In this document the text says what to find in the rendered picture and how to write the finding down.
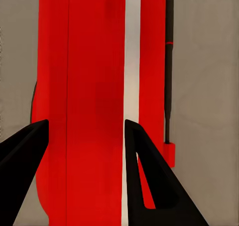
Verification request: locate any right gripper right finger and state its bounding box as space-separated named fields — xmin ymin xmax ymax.
xmin=124 ymin=119 xmax=209 ymax=226

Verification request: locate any radio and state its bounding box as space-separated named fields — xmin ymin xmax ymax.
xmin=30 ymin=0 xmax=175 ymax=226

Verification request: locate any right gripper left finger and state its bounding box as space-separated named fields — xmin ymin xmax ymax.
xmin=0 ymin=119 xmax=49 ymax=226

